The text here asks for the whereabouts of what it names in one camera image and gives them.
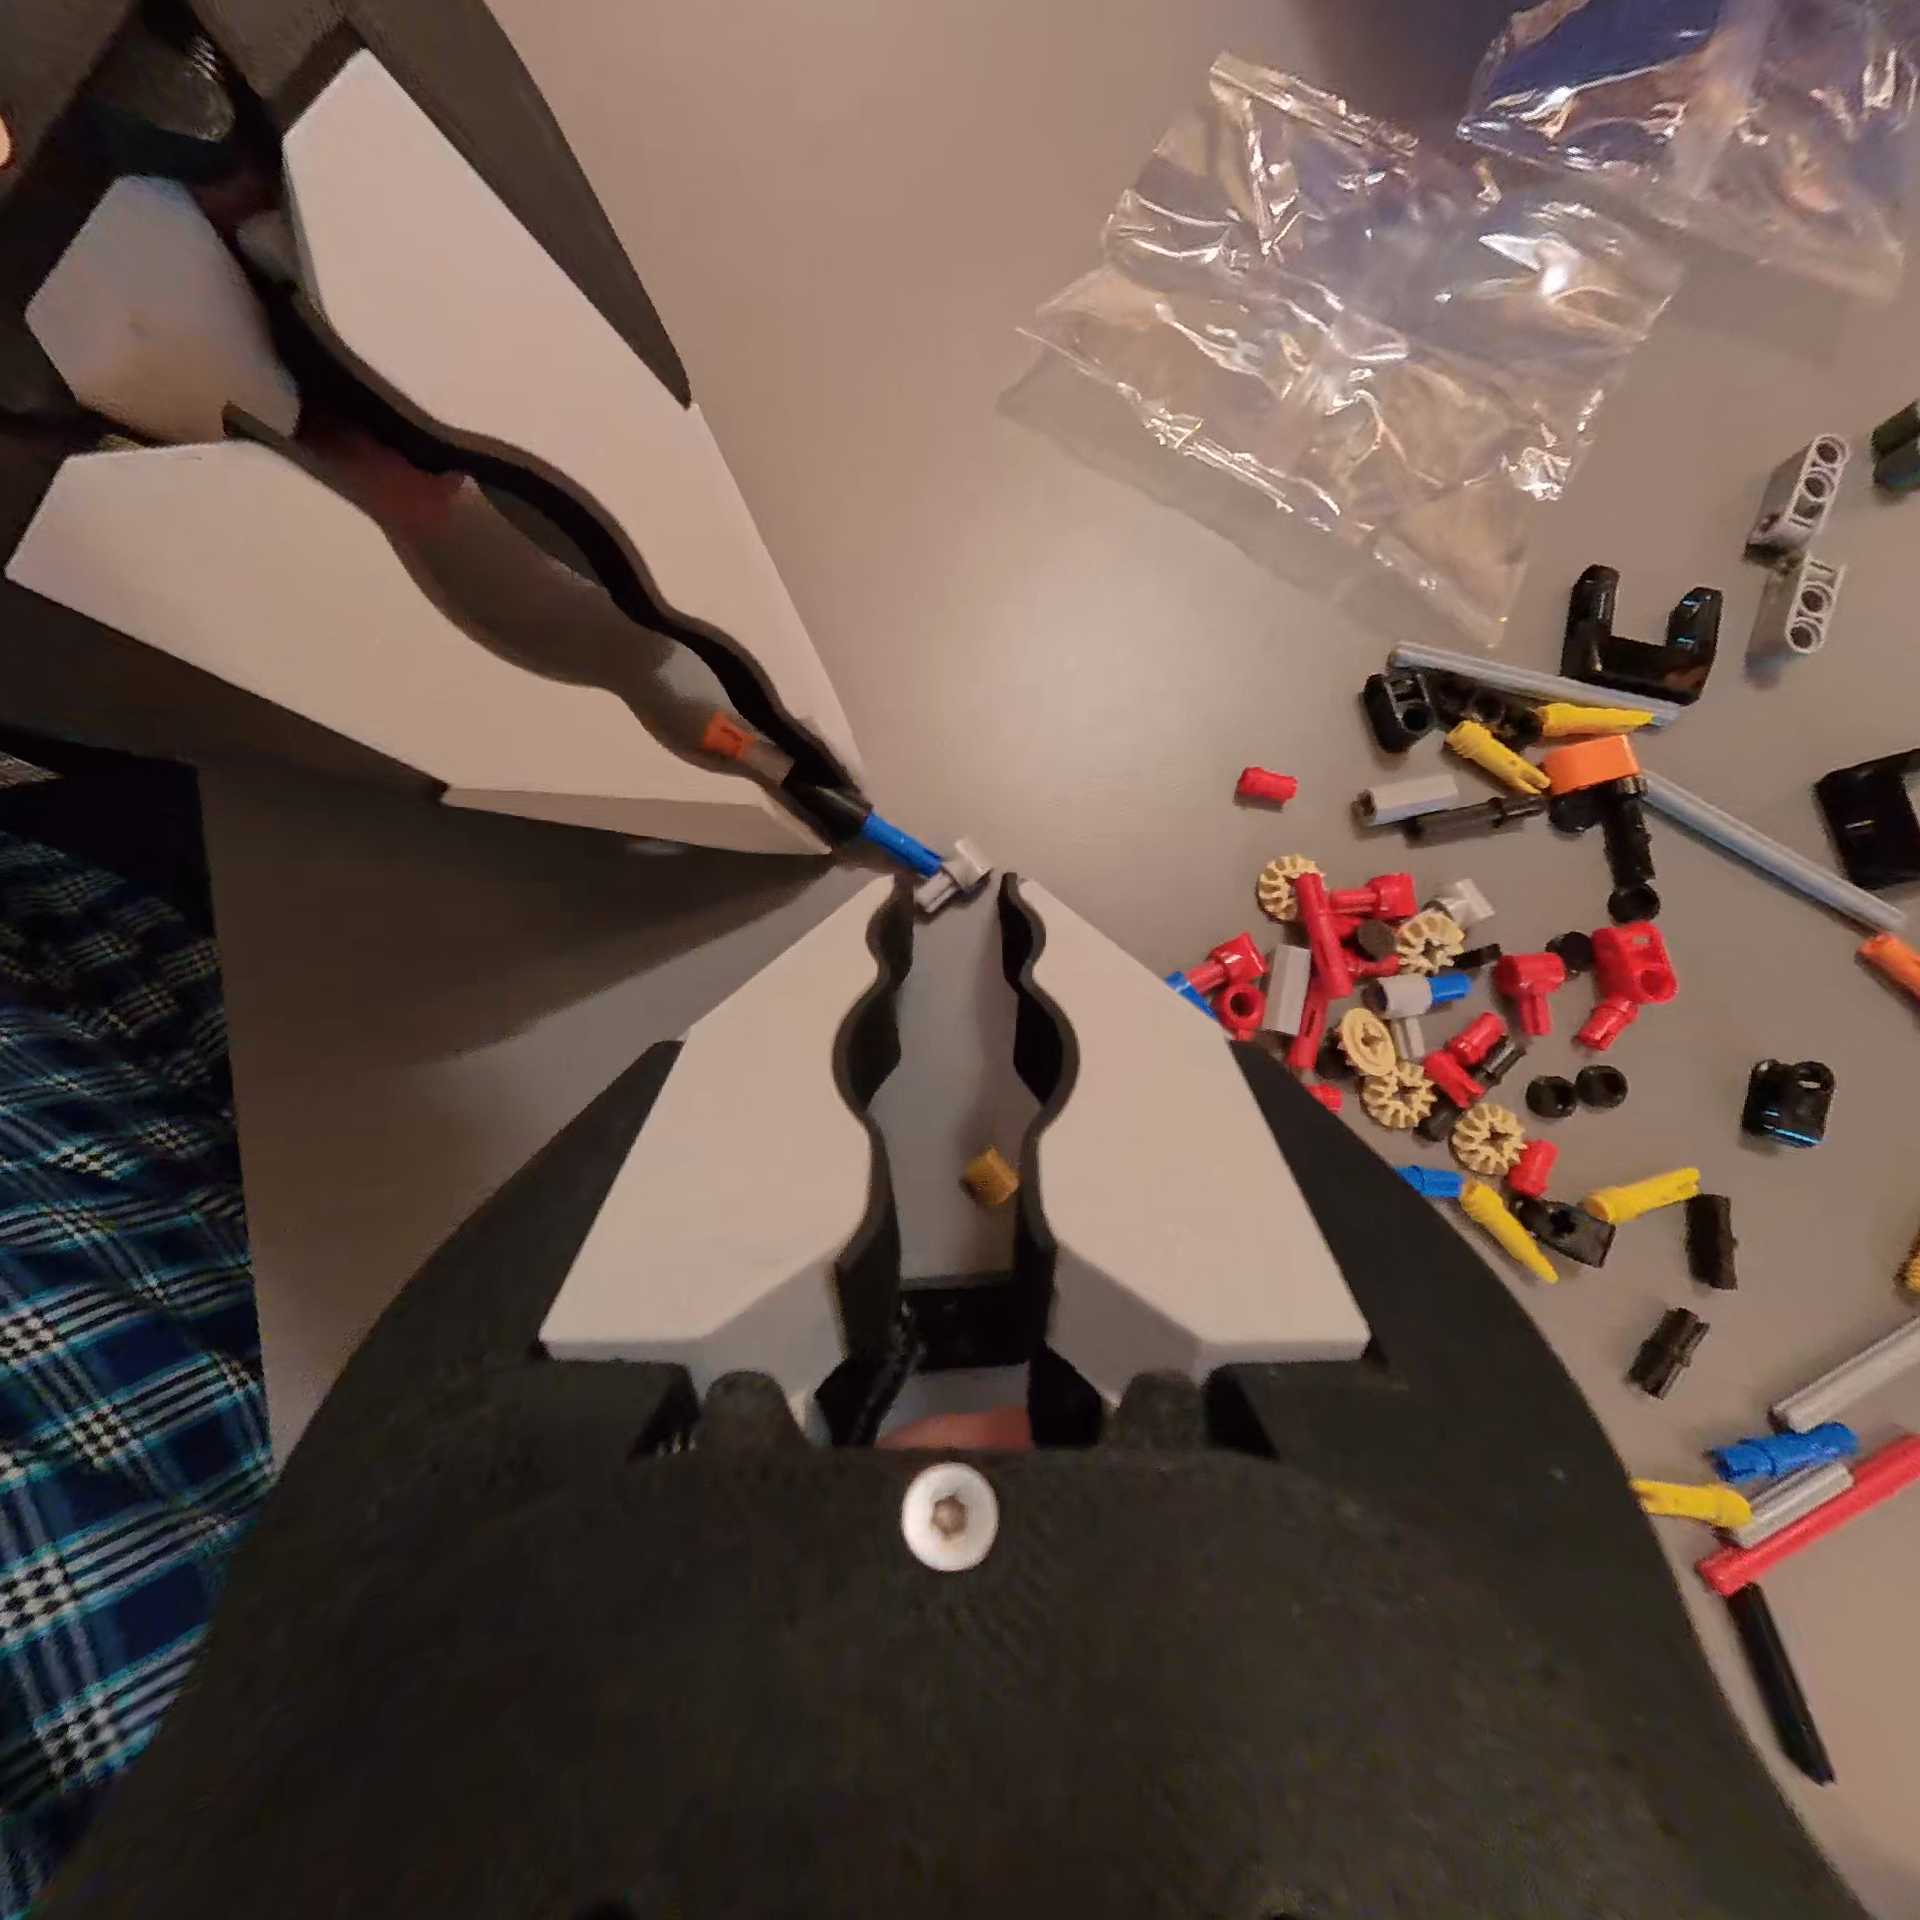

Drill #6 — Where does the pile of small lego pieces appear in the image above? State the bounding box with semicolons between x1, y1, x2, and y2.
1166;643;1920;1790

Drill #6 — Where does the black lego axle assembly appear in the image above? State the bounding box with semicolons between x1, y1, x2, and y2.
703;715;951;888

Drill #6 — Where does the large clear plastic bag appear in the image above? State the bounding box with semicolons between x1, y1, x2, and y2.
994;50;1686;650

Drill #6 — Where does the person's plaid shirt torso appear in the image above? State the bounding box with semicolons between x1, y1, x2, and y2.
0;832;282;1870

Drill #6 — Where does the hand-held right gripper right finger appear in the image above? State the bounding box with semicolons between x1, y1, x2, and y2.
997;872;1375;1446

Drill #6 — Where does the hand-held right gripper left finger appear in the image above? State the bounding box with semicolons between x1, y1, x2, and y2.
538;875;922;1449

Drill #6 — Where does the black lego fork connector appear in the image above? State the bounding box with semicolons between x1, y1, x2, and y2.
1813;747;1920;890
1556;565;1726;708

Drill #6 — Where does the grey lego beam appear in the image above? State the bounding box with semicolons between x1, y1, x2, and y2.
1745;434;1852;560
1745;558;1852;671

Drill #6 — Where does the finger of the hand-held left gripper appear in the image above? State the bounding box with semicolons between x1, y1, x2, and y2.
282;50;873;808
4;172;843;861

